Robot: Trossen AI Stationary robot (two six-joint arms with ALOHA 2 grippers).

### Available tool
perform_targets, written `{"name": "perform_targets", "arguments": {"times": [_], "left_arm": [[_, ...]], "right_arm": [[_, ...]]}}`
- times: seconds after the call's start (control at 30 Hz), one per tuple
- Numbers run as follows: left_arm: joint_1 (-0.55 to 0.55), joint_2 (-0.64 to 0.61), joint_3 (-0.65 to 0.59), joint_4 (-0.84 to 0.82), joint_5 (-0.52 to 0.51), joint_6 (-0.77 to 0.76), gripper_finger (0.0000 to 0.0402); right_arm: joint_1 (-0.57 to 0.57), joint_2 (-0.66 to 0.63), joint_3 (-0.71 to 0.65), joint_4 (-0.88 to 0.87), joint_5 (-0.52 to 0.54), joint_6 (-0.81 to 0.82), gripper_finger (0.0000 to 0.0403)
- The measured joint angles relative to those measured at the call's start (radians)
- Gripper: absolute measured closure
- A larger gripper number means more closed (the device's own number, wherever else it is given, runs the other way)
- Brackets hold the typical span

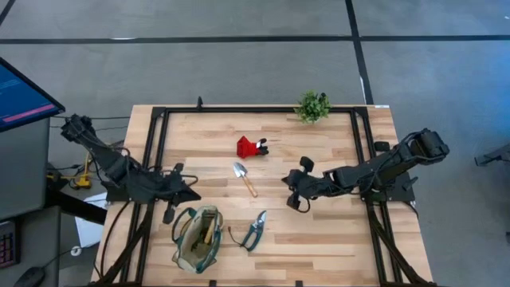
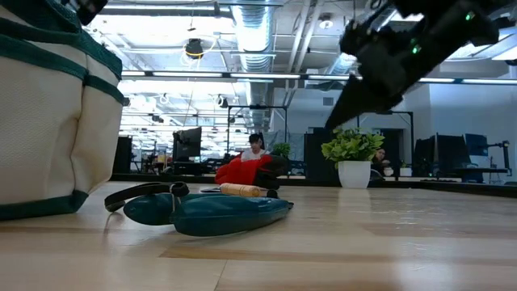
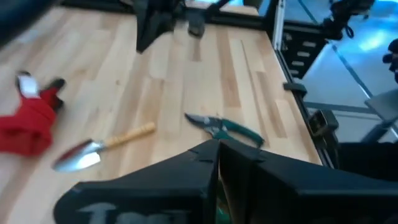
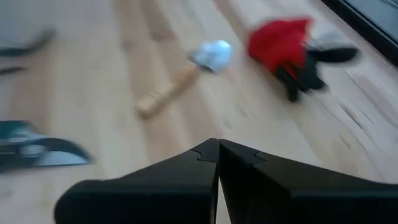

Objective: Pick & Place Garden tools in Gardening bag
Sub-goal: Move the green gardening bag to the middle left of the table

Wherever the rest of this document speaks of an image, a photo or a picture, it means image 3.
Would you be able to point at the black neighbouring robot arm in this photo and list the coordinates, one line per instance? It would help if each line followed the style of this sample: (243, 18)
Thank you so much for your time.
(342, 18)

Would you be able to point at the black aluminium table frame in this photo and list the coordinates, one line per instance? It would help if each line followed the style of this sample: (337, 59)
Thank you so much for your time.
(242, 21)

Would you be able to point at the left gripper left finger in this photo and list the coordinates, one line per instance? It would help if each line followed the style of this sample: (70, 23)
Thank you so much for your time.
(149, 196)

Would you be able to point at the black frame clip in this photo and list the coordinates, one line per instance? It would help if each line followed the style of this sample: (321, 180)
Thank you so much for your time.
(293, 87)

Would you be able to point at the black table-level camera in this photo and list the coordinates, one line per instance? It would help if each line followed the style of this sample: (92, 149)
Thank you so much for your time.
(323, 123)

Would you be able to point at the black panel with white labels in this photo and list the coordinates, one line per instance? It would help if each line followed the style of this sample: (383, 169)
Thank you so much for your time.
(300, 53)

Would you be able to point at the red garden tool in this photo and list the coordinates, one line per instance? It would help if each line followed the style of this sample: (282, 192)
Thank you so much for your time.
(28, 127)

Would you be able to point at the white metal strip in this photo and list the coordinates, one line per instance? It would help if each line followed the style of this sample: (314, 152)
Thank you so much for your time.
(278, 25)

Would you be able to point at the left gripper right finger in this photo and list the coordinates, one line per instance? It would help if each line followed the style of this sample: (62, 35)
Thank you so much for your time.
(311, 202)

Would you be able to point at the grey padded stool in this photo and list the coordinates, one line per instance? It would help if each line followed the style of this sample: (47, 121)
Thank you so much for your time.
(385, 105)

